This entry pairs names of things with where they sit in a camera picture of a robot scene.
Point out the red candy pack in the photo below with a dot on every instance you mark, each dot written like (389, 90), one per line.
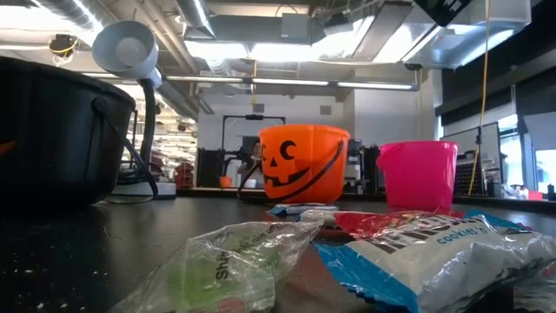
(382, 221)

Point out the clear green candy wrapper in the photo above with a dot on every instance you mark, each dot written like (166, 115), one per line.
(226, 269)

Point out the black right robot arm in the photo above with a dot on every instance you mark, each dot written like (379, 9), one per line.
(443, 8)

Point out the person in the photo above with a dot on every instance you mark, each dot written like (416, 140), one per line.
(254, 156)

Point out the orange pumpkin bucket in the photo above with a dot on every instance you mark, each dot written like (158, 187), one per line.
(304, 152)

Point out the small orange bucket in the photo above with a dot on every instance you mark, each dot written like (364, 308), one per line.
(225, 181)

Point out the ceiling tube light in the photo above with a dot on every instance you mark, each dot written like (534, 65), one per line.
(375, 86)
(247, 80)

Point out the black equipment rack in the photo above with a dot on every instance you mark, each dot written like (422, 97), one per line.
(369, 169)

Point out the red storage shelf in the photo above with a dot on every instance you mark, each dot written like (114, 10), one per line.
(184, 174)

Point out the pink plastic bucket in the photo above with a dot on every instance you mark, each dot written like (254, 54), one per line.
(421, 174)

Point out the black table mat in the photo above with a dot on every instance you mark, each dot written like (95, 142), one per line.
(130, 239)

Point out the white desk lamp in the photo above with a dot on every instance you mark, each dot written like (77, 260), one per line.
(126, 52)

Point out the black pegboard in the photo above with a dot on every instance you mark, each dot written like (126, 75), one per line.
(465, 178)

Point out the grey panel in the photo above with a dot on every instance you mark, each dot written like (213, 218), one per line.
(469, 139)

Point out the silver ceiling hood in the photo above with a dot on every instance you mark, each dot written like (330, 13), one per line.
(434, 39)

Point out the black plastic bucket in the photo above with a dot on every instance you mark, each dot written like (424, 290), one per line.
(52, 139)

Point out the yellow black hanging reel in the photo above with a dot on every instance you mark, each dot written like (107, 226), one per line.
(62, 45)

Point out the small red object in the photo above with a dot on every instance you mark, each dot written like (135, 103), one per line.
(535, 195)

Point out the black background frame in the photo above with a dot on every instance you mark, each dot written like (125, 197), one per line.
(254, 117)

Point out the silver ventilation duct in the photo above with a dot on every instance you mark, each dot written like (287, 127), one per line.
(65, 8)
(195, 17)

